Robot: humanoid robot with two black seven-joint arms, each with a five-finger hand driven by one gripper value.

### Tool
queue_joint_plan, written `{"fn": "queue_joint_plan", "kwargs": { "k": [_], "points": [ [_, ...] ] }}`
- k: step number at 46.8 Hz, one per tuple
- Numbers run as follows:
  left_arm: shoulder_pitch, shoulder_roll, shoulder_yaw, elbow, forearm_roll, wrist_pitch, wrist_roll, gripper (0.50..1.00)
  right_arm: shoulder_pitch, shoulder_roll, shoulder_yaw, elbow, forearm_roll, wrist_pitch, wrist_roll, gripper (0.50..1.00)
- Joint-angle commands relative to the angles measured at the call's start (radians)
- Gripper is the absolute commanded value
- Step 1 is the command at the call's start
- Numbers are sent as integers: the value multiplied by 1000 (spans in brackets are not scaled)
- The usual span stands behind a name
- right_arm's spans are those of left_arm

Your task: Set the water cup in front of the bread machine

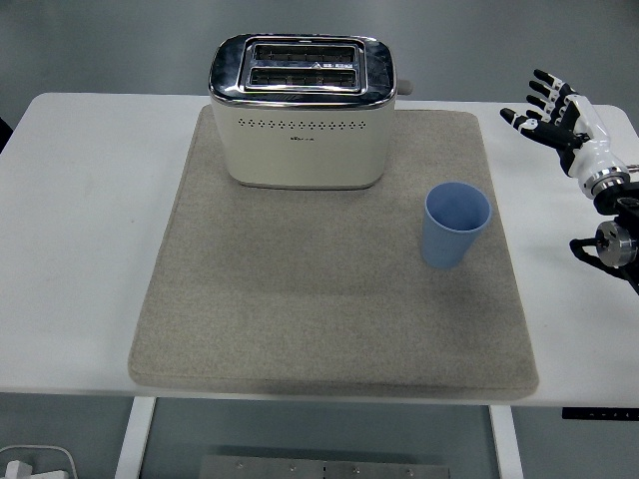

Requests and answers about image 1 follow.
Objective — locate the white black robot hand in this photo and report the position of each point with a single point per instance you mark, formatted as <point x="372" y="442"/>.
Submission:
<point x="587" y="142"/>

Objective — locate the blue ribbed cup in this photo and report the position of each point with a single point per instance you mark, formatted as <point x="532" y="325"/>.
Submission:
<point x="451" y="224"/>

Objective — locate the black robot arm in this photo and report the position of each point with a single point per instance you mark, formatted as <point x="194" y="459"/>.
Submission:
<point x="619" y="219"/>

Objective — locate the black table control panel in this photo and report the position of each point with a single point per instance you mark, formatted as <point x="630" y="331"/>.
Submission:
<point x="600" y="413"/>

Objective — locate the cream chrome toaster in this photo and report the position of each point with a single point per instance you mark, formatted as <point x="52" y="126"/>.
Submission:
<point x="302" y="112"/>

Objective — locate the beige felt mat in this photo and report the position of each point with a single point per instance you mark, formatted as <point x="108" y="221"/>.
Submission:
<point x="329" y="279"/>

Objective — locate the white table leg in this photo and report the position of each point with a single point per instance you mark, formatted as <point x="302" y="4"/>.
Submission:
<point x="505" y="441"/>
<point x="135" y="436"/>

